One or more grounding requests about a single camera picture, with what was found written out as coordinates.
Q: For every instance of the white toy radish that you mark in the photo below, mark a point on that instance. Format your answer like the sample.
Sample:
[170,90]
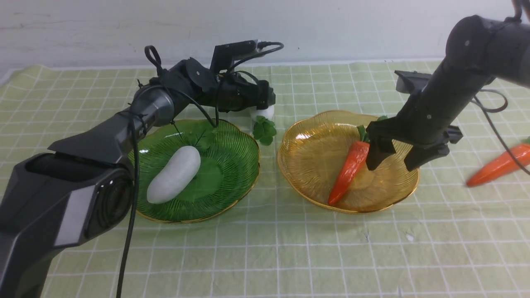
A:
[264,128]
[186,167]

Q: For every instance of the amber plastic plate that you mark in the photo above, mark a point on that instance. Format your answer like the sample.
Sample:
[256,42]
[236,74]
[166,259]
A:
[313,152]

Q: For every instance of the green plastic plate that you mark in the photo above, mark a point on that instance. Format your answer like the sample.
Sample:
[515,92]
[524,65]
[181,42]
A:
[229,169]

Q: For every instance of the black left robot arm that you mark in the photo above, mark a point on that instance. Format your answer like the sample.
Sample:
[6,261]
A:
[85,184]

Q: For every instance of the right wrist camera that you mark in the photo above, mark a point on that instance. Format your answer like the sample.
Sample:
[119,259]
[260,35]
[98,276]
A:
[408,82]

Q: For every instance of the green checked tablecloth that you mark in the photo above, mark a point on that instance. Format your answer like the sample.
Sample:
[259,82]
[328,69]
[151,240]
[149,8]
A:
[444,241]

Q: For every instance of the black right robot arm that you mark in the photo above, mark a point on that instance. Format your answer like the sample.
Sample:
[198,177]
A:
[478,51]

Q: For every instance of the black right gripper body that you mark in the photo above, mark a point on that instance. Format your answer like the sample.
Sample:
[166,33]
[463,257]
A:
[429,112]

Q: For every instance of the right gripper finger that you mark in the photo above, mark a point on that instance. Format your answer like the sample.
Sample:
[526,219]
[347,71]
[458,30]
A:
[419,156]
[379,150]

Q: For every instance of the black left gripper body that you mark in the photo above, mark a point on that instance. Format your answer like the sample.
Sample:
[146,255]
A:
[238,91]

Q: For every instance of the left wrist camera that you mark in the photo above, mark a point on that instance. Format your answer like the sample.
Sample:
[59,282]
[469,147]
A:
[224,56]

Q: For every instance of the orange toy carrot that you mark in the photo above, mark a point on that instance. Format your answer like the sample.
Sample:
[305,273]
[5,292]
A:
[504,164]
[355,160]

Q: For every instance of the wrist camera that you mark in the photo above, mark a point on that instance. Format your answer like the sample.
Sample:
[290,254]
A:
[408,82]
[224,56]

